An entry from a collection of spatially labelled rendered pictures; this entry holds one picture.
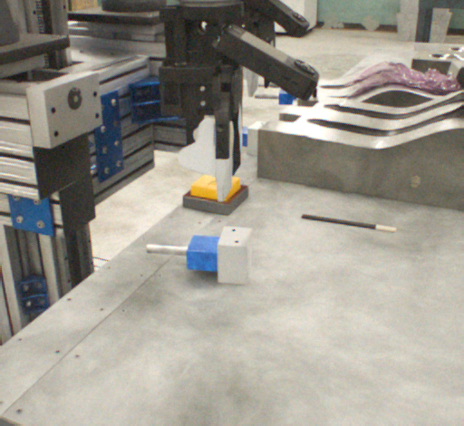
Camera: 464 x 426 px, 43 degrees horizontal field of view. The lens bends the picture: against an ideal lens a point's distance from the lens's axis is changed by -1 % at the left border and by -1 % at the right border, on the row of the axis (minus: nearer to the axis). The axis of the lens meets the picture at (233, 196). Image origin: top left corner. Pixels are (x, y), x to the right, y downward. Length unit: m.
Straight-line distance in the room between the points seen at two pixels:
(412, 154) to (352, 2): 7.45
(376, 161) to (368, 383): 0.46
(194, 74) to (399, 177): 0.46
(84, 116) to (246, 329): 0.47
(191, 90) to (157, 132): 0.77
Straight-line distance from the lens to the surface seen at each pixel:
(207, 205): 0.92
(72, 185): 1.03
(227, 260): 0.73
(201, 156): 0.65
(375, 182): 0.99
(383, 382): 0.62
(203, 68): 0.63
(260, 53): 0.63
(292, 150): 1.01
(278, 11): 1.08
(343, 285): 0.75
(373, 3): 8.34
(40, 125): 0.92
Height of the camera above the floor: 1.20
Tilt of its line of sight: 24 degrees down
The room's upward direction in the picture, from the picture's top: straight up
